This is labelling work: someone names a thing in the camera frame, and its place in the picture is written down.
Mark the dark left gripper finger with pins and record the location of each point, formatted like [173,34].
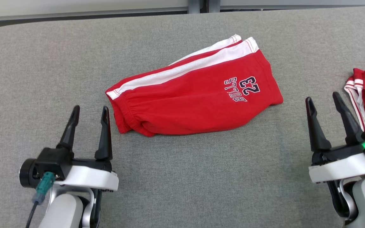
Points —
[70,133]
[105,139]

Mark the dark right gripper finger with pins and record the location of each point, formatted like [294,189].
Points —
[318,133]
[350,126]

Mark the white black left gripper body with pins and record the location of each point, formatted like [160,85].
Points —
[90,177]

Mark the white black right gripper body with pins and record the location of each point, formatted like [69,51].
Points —
[341,166]

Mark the red white basketball shorts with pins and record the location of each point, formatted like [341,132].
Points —
[195,104]

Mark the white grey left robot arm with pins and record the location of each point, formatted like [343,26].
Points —
[65,209]

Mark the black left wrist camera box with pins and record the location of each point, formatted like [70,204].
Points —
[54,161]

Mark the teal left camera connector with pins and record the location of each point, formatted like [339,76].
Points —
[44,186]

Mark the grey upright metal post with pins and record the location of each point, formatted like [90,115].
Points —
[201,5]

